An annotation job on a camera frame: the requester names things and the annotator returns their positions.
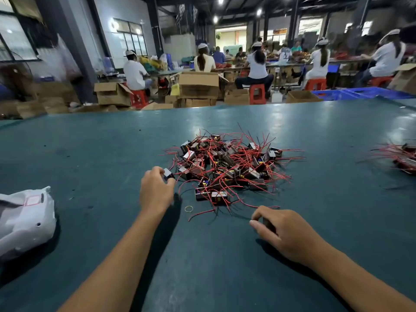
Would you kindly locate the person's left hand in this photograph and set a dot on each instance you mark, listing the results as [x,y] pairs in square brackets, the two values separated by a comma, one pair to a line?
[156,190]

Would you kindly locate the person's right hand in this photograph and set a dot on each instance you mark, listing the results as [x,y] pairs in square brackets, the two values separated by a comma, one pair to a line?
[289,234]

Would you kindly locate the single black electronic component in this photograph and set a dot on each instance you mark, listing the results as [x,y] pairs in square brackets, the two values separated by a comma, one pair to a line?
[168,173]

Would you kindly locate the person's left forearm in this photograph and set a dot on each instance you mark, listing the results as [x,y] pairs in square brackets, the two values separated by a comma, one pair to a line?
[117,269]

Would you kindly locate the person's right forearm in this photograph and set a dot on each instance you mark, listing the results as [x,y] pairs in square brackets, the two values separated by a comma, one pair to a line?
[364,286]

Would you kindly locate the yellow rubber band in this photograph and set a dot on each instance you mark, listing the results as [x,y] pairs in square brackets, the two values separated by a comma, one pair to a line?
[184,208]

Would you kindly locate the red plastic stool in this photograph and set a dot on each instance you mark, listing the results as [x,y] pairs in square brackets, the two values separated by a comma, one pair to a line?
[138,98]
[257,94]
[316,83]
[381,81]

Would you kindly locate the open cardboard box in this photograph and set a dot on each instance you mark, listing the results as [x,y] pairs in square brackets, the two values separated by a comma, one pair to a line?
[114,95]

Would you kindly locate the large closed cardboard box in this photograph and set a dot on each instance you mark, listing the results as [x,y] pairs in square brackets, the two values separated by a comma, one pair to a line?
[199,85]

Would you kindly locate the low cardboard box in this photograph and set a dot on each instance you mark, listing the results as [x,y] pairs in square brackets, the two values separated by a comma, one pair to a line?
[236,97]

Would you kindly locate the white plastic shell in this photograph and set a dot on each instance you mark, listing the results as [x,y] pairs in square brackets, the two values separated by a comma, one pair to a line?
[26,221]

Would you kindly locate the shallow cardboard box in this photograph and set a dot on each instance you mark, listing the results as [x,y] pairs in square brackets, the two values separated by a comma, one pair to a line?
[302,96]

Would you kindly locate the blue plastic crate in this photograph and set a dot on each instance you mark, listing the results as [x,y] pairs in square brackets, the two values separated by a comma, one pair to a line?
[328,95]
[380,92]

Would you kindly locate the black standing fan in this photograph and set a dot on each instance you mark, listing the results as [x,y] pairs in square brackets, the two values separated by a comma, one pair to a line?
[13,80]

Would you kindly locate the tilted cardboard box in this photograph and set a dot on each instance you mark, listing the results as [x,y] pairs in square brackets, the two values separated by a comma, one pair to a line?
[404,80]

